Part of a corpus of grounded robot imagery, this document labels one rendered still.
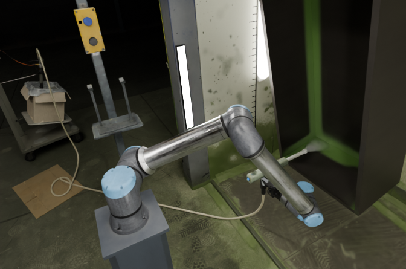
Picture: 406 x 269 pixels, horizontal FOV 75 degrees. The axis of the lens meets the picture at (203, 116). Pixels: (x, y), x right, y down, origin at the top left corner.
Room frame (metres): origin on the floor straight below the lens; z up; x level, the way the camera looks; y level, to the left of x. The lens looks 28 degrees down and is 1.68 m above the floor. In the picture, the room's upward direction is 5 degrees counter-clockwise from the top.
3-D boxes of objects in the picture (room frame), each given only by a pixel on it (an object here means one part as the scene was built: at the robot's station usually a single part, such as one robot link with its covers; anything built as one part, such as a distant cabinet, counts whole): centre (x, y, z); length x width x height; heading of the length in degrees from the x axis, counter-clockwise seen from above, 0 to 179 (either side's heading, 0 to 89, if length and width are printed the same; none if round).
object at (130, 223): (0.94, 0.41, 0.69); 0.19 x 0.19 x 0.10
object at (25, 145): (2.76, 1.90, 0.64); 0.73 x 0.50 x 1.27; 128
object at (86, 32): (1.74, 0.65, 1.42); 0.12 x 0.06 x 0.26; 114
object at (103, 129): (1.65, 0.60, 0.95); 0.26 x 0.15 x 0.32; 114
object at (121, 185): (0.95, 0.40, 0.83); 0.17 x 0.15 x 0.18; 175
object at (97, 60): (1.79, 0.68, 0.82); 0.06 x 0.06 x 1.64; 24
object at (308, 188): (1.03, -0.50, 0.60); 0.12 x 0.09 x 0.12; 175
